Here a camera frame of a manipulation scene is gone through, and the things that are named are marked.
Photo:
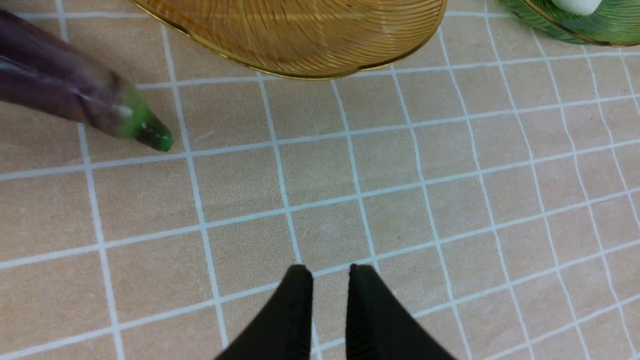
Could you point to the white radish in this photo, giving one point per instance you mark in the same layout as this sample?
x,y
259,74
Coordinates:
x,y
578,7

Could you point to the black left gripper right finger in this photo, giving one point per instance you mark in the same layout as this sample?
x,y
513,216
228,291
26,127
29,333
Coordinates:
x,y
378,327

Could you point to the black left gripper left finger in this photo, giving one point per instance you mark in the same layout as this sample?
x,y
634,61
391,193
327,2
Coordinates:
x,y
283,328

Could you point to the beige checkered tablecloth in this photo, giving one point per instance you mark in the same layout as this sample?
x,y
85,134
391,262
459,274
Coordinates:
x,y
491,178

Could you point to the amber plastic plate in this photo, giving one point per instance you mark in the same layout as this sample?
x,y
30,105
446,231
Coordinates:
x,y
304,39

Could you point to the purple eggplant with green stem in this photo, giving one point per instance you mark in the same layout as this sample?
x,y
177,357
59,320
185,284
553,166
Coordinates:
x,y
41,72

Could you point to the green plastic plate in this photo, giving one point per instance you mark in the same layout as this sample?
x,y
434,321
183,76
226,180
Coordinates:
x,y
615,23

